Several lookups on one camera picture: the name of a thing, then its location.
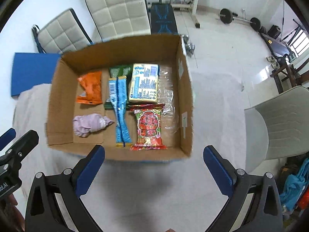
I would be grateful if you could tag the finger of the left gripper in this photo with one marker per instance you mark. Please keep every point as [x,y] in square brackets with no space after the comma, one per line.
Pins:
[7,137]
[21,148]

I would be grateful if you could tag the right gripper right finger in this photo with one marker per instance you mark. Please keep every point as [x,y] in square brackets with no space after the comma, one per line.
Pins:
[264,212]

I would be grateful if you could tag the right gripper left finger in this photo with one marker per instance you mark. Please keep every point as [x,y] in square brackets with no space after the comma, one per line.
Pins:
[43,212]

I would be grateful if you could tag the lilac knotted cloth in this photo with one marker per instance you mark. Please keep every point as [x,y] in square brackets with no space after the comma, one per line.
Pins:
[84,125]

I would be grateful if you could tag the orange snack bag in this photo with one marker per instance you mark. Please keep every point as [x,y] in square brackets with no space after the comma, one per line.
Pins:
[91,84]

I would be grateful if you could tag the blue long snack pack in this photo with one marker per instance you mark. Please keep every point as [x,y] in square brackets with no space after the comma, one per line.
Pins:
[118,98]

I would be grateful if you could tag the green snack bag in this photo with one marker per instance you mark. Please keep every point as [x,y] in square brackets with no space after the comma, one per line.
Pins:
[122,70]

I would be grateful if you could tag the red snack bag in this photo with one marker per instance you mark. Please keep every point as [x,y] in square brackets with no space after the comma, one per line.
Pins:
[148,117]

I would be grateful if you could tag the cardboard box blue print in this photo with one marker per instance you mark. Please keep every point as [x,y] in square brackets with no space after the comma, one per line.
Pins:
[161,49]

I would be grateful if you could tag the person right hand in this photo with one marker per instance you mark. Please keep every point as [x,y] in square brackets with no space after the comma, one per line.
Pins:
[11,217]

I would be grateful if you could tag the blue plastic bag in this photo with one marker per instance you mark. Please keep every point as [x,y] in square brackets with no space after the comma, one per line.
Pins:
[294,187]

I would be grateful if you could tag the blue floor mat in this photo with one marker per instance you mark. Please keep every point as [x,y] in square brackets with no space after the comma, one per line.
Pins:
[31,69]

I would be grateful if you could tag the grey table cloth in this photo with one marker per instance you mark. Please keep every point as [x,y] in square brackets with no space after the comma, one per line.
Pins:
[145,196]

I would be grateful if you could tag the grey plastic chair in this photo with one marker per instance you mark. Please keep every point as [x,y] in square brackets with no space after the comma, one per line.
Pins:
[277,128]

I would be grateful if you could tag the beige padded chair left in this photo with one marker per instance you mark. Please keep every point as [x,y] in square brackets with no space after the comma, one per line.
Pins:
[62,34]

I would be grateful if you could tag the beige padded chair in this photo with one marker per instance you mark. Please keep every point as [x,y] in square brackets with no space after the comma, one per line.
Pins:
[116,19]
[62,34]

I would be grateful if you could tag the clear plastic wrap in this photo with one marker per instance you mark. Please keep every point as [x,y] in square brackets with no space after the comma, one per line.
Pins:
[166,96]

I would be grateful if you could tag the dark wooden stool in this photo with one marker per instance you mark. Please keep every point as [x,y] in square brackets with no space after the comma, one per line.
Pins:
[288,72]

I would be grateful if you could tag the beige padded chair right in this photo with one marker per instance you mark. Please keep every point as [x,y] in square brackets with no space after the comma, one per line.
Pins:
[116,19]

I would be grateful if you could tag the black weight bench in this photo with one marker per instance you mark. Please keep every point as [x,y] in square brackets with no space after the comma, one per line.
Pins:
[162,19]

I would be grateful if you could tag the barbell on floor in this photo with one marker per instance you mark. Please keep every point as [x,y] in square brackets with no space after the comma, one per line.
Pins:
[227,17]

